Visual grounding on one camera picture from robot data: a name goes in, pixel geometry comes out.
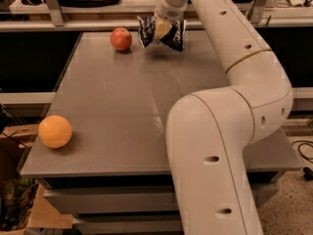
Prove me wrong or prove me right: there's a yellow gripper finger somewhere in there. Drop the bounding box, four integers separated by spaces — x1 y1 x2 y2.
154 18 172 40

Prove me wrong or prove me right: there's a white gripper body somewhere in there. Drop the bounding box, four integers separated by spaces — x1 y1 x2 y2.
155 3 185 22

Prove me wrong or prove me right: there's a blue kettle chip bag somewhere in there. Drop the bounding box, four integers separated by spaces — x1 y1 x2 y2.
137 16 186 52

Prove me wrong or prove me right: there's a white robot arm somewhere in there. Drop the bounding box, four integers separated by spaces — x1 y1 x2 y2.
156 0 293 235

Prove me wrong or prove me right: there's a red apple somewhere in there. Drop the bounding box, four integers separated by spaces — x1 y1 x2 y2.
110 27 132 51

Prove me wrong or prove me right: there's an orange fruit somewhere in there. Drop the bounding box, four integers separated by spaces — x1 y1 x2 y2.
38 116 72 149

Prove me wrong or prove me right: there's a grey upper drawer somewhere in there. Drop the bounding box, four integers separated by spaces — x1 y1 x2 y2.
44 183 278 216

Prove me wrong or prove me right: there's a grey drawer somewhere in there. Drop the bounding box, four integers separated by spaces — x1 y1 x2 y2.
44 183 278 216
73 211 183 235

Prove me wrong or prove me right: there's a grey lower drawer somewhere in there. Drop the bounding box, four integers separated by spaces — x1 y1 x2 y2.
73 211 183 235

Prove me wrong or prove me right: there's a brown cardboard box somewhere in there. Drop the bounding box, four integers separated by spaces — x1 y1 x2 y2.
0 124 73 235

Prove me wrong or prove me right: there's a right metal shelf bracket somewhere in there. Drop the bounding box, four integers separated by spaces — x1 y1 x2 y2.
248 0 267 24

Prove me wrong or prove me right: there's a metal shelf bracket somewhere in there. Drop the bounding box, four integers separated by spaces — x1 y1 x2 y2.
248 0 267 24
45 0 65 26

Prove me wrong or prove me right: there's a left metal shelf bracket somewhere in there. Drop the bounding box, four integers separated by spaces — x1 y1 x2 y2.
45 0 65 26

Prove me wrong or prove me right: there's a black floor cable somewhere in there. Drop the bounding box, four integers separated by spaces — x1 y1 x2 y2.
291 140 313 182

